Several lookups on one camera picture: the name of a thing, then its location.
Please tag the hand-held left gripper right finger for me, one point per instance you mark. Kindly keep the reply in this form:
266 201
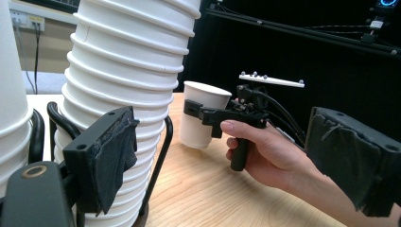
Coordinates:
356 157

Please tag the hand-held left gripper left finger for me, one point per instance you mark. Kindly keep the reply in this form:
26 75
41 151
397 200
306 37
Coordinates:
101 164

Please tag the single white paper cup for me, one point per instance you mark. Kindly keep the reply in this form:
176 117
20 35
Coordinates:
195 132

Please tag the stack of white paper cups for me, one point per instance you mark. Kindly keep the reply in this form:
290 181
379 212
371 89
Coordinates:
9 94
126 47

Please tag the black curtain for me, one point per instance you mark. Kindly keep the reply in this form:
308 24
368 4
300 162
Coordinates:
331 69

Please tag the black metal frame bar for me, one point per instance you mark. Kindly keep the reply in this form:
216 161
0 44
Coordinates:
299 31

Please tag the white wall socket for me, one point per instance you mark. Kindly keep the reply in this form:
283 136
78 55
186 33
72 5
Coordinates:
26 20

